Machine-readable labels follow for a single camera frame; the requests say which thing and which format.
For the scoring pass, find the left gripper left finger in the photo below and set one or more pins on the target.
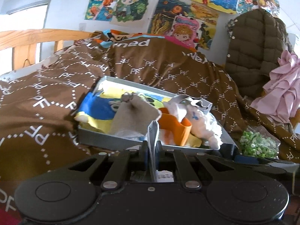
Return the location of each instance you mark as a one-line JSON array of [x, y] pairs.
[[123, 165]]

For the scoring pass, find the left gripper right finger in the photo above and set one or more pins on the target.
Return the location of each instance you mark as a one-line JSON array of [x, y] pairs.
[[174, 169]]

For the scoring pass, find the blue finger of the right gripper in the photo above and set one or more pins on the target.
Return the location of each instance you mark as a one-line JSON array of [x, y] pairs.
[[247, 160]]

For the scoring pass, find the grey beige sock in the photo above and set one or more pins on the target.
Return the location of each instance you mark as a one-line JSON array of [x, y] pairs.
[[133, 116]]

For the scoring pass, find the bag of green paper stars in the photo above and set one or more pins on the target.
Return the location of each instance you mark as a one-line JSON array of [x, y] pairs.
[[259, 143]]

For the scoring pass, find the orange cloth pouch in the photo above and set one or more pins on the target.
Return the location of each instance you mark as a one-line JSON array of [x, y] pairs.
[[180, 130]]

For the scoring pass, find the white plush toy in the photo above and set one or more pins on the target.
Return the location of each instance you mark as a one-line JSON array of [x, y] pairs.
[[205, 128]]

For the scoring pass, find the pink cloth garment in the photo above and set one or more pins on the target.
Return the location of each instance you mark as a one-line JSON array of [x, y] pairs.
[[281, 99]]

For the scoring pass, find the brown PF patterned duvet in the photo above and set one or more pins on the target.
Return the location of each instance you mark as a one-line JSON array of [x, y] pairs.
[[38, 103]]

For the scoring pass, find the olive green quilted jacket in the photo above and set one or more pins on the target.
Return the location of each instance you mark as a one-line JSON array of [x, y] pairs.
[[257, 41]]

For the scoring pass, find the pink anime girl poster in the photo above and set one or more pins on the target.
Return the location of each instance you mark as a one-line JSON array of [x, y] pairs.
[[187, 30]]

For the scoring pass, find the dark sunflower painting poster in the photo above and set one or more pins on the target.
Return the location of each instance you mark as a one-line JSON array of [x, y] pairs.
[[167, 10]]

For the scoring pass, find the blonde boy green poster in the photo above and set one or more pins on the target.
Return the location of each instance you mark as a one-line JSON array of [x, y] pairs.
[[131, 13]]

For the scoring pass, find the red hair character poster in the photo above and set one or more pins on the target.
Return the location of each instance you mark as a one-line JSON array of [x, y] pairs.
[[244, 6]]

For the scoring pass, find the orange hair mermaid poster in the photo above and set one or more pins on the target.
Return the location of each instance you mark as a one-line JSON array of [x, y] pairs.
[[100, 10]]

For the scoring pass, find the wooden bed rail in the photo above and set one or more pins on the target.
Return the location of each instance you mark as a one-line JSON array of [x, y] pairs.
[[24, 43]]

